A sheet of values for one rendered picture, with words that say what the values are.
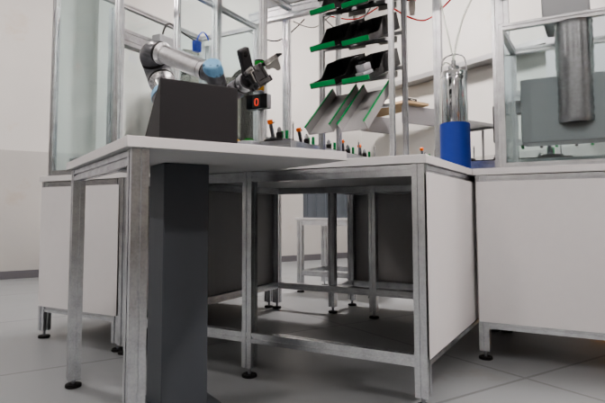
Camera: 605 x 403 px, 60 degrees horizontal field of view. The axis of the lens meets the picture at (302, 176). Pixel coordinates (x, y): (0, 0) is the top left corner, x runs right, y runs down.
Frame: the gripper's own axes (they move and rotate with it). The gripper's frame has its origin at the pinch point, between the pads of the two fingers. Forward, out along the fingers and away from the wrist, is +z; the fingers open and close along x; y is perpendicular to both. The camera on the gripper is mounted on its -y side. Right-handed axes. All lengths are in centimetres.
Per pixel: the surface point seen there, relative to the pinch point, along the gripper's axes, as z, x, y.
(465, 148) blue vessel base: -21, -92, 84
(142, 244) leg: 30, 81, 30
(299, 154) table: 31, 27, 33
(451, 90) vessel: -23, -105, 56
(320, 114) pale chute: -19.1, -22.0, 29.4
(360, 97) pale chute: -8.1, -37.0, 31.7
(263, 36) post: -57, -42, -16
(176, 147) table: 34, 60, 13
